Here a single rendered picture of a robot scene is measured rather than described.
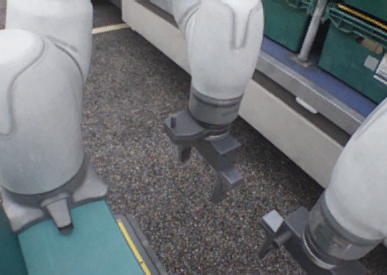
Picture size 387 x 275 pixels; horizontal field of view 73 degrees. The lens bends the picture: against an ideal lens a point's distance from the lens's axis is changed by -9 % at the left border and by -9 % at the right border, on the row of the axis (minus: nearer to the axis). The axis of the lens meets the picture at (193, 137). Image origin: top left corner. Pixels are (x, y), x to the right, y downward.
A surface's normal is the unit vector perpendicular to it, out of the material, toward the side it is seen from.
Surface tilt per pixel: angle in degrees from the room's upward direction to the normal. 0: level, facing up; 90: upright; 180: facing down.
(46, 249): 0
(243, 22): 77
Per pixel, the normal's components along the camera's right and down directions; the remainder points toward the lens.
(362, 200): -0.76, 0.40
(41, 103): 0.75, 0.29
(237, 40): 0.17, 0.56
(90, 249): 0.11, -0.73
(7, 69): 0.43, 0.13
